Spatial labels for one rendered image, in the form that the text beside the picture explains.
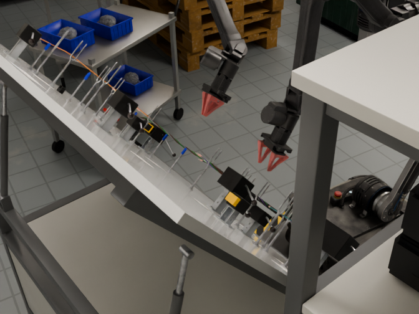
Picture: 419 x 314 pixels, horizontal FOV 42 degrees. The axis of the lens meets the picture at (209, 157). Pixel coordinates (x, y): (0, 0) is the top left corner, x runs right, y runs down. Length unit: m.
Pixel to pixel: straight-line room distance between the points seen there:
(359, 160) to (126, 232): 2.07
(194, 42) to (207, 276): 2.99
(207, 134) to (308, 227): 3.10
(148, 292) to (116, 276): 0.13
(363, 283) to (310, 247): 0.16
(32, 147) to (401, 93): 3.48
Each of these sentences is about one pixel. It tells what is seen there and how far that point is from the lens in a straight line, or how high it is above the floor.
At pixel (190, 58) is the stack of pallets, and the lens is 4.61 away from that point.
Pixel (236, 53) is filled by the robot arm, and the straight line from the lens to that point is 1.89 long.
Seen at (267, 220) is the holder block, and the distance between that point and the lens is 1.29.
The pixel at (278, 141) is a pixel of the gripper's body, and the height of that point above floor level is 1.14.
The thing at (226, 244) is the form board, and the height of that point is 1.58.
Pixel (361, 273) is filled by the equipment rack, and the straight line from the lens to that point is 0.95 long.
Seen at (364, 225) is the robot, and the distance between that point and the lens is 2.82.
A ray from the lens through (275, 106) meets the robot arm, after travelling 1.69.
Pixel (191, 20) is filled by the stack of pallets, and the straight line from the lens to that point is 4.47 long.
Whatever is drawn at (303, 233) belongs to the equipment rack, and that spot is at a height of 1.60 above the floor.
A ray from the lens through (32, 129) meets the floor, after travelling 4.16.
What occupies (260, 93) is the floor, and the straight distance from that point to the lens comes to 4.32.
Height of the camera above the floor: 2.15
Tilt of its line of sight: 36 degrees down
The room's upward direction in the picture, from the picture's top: 2 degrees counter-clockwise
